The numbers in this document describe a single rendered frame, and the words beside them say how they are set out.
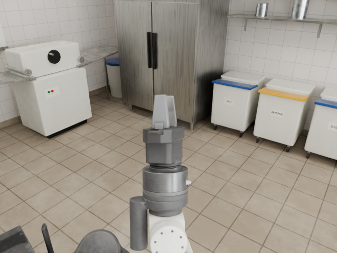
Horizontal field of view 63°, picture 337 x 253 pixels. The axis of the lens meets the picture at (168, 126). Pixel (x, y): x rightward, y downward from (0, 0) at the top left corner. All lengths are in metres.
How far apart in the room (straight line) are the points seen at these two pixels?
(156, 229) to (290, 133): 3.27
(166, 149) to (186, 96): 3.35
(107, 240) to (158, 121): 0.32
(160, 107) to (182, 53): 3.22
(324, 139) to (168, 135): 3.23
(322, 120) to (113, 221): 2.50
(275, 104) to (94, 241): 3.14
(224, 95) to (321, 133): 1.25
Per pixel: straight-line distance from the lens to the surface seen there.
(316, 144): 3.68
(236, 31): 4.32
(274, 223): 2.81
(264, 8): 3.94
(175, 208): 0.52
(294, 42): 4.08
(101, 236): 0.69
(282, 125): 3.68
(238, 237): 2.61
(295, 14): 3.81
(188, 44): 3.64
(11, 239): 0.80
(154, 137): 0.47
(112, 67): 5.22
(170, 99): 0.54
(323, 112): 3.52
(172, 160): 0.50
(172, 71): 3.86
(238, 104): 3.79
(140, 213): 0.54
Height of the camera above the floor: 1.92
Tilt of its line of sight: 27 degrees down
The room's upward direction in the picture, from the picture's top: straight up
